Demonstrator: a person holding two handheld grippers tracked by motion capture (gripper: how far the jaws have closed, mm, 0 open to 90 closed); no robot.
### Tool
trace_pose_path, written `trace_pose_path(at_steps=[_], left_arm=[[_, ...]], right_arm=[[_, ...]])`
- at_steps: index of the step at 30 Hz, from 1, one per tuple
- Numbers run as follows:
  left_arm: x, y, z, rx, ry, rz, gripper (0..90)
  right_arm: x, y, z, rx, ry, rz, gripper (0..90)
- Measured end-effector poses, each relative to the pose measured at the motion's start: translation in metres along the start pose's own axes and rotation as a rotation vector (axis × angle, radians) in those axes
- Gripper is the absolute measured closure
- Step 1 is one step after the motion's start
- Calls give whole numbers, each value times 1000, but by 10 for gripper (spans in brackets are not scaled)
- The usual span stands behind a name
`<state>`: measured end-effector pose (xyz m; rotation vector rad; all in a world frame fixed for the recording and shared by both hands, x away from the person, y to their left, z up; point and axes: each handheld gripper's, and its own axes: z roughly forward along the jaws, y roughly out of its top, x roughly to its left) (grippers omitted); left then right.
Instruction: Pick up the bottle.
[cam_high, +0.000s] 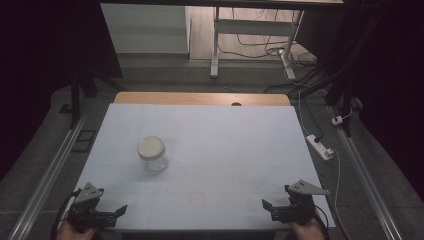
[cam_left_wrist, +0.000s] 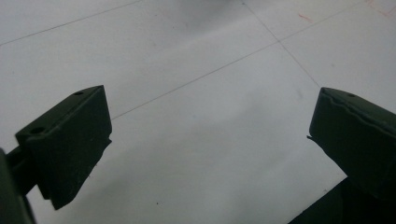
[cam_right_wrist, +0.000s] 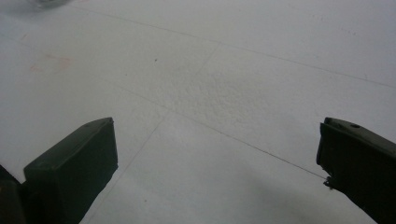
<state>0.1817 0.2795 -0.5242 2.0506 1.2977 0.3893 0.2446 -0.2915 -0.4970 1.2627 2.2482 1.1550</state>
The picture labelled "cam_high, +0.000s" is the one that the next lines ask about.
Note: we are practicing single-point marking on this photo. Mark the aluminium rail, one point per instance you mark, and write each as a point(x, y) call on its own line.
point(46, 181)
point(366, 180)

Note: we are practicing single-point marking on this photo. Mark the white power strip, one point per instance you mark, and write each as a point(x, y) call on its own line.
point(319, 147)

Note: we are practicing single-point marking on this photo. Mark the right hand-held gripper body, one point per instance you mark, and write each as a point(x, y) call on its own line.
point(300, 208)

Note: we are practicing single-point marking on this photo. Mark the person's left hand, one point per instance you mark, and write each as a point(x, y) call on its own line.
point(71, 233)

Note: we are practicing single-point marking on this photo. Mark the cream round jar lid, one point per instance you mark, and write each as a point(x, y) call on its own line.
point(151, 147)

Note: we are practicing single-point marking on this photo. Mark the person's right hand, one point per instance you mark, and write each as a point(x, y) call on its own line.
point(308, 231)

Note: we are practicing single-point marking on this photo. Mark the small white adapter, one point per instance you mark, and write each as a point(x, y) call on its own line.
point(337, 120)

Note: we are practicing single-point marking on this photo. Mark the white desk frame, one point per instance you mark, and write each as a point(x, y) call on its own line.
point(253, 27)

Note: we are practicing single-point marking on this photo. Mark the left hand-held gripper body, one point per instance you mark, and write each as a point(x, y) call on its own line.
point(87, 203)

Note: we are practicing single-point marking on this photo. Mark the clear glass jar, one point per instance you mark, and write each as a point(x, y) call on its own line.
point(156, 164)

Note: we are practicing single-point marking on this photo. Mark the dark curtain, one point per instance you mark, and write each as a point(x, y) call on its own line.
point(43, 66)
point(393, 83)

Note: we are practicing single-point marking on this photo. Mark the white table cover sheet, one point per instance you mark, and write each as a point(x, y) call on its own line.
point(216, 150)

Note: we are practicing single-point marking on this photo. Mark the black metal stand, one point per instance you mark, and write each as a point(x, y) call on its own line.
point(76, 100)
point(343, 93)

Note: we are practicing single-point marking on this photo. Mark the black rectangular floor frame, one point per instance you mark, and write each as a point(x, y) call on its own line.
point(84, 141)

